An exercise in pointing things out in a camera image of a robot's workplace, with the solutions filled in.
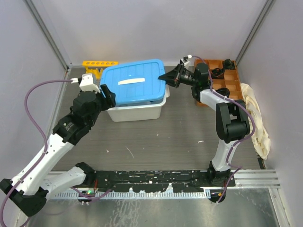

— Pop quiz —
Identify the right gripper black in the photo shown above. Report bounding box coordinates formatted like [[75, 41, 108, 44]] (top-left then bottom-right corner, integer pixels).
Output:
[[159, 64, 198, 88]]

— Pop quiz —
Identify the blue plastic tray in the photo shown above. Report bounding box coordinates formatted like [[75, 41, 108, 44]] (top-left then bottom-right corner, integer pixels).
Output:
[[100, 59, 166, 106]]

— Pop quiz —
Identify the yellow test tube rack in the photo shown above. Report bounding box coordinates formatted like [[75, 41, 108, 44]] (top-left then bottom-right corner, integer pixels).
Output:
[[82, 61, 119, 79]]

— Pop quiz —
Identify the white plastic bin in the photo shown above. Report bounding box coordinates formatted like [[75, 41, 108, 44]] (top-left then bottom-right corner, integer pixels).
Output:
[[107, 85, 170, 122]]

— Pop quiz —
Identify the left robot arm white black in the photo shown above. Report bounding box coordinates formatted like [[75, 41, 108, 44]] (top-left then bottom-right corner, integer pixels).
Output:
[[0, 84, 116, 217]]

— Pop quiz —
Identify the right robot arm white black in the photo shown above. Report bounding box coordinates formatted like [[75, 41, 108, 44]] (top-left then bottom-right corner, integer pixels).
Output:
[[159, 63, 250, 186]]

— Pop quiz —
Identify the orange compartment tray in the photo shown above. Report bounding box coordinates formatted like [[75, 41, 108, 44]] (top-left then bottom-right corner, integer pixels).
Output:
[[205, 59, 243, 100]]

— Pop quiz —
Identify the cream cloth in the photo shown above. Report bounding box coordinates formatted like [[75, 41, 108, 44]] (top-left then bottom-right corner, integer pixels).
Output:
[[241, 83, 271, 160]]

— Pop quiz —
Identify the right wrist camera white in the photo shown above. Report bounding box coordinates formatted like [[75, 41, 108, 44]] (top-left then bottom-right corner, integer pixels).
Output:
[[180, 54, 192, 69]]

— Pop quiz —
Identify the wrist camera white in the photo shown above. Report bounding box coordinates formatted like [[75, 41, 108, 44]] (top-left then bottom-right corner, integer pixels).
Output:
[[180, 54, 192, 69], [71, 73, 100, 93]]

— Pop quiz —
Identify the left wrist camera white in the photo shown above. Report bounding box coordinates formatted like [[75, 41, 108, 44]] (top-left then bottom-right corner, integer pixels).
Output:
[[71, 73, 100, 93]]

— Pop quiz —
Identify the black cable bundle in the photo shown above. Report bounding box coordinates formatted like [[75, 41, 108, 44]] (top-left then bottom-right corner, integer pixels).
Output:
[[223, 58, 236, 70], [216, 87, 231, 98], [210, 67, 225, 79]]

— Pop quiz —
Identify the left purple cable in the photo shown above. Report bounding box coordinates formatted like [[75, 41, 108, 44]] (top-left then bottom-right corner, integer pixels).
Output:
[[0, 79, 112, 227]]

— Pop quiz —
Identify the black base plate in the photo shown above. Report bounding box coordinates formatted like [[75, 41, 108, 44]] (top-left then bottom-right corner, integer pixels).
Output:
[[74, 170, 235, 193]]

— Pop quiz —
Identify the white slotted cable duct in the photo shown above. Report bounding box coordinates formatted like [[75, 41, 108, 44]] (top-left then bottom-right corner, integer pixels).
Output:
[[53, 188, 211, 200]]

